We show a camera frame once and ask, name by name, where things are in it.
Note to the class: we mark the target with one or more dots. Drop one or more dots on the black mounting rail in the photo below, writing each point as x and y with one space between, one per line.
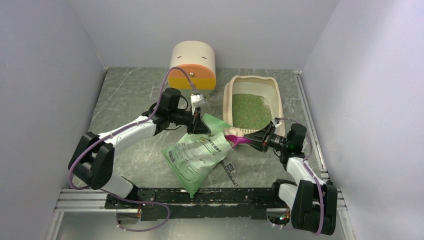
158 203

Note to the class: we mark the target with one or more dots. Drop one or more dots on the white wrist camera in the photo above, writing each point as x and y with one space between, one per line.
277 123
197 100

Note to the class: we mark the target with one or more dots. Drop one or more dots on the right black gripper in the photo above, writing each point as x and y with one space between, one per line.
260 138

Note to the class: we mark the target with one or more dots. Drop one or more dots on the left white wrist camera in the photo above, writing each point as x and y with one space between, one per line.
197 100

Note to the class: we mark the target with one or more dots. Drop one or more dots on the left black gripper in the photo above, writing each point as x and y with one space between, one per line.
196 124

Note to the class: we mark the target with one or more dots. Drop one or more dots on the beige litter box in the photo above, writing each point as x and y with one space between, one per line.
250 103

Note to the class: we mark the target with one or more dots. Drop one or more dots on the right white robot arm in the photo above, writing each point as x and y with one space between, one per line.
311 201

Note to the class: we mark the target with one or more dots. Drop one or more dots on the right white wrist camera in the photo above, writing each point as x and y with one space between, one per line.
277 123

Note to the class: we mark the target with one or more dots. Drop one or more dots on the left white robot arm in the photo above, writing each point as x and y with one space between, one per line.
93 159

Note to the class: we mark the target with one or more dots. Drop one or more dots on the green litter bag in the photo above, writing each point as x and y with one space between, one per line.
195 155

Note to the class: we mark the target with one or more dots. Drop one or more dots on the magenta plastic scoop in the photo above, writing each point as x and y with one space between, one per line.
237 140

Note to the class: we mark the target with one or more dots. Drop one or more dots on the beige orange drawer cabinet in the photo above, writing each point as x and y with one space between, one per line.
197 59

